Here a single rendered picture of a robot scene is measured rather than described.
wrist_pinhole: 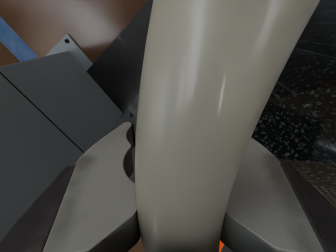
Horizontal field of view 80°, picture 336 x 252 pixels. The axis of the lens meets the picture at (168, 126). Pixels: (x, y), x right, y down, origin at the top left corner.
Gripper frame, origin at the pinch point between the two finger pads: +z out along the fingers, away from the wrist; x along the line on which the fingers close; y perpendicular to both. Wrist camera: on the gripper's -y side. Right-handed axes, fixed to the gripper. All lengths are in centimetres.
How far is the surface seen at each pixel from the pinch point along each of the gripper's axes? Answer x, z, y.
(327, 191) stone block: 28.0, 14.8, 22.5
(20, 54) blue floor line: -73, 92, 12
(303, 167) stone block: 23.1, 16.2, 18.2
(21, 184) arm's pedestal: -36, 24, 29
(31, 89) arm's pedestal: -45, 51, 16
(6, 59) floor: -81, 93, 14
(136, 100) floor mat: -17, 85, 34
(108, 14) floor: -26, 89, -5
